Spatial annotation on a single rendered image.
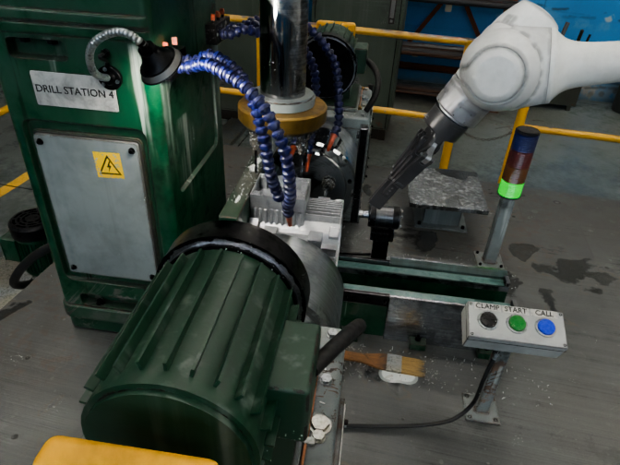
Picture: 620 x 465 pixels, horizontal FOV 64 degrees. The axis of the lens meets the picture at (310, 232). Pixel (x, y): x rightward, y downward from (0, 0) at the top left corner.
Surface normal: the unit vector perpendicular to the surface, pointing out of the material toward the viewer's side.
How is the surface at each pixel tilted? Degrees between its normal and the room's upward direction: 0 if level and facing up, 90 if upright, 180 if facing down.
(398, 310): 90
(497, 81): 84
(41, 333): 0
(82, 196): 90
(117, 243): 90
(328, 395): 0
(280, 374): 0
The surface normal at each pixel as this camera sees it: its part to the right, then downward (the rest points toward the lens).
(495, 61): -0.47, 0.44
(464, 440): 0.04, -0.83
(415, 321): -0.14, 0.54
